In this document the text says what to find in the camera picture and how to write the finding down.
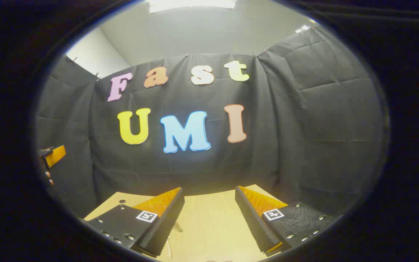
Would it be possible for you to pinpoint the large ceiling light panel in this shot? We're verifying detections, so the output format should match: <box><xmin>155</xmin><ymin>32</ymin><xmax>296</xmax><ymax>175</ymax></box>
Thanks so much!
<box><xmin>148</xmin><ymin>0</ymin><xmax>237</xmax><ymax>13</ymax></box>

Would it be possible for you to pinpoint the black backdrop cloth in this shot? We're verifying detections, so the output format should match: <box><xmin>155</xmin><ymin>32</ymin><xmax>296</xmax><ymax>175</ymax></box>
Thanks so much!
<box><xmin>35</xmin><ymin>27</ymin><xmax>384</xmax><ymax>219</ymax></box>

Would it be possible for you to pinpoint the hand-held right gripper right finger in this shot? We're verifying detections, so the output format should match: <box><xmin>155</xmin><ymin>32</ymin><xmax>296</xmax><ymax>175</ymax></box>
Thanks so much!
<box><xmin>235</xmin><ymin>185</ymin><xmax>337</xmax><ymax>256</ymax></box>

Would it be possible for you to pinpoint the light wooden desktop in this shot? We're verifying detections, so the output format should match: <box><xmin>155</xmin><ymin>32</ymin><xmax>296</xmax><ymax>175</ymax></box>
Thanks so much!
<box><xmin>84</xmin><ymin>184</ymin><xmax>294</xmax><ymax>262</ymax></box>

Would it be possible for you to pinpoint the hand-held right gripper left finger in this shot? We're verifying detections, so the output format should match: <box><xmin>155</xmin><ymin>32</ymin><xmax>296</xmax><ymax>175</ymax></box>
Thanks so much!
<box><xmin>84</xmin><ymin>187</ymin><xmax>185</xmax><ymax>258</ymax></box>

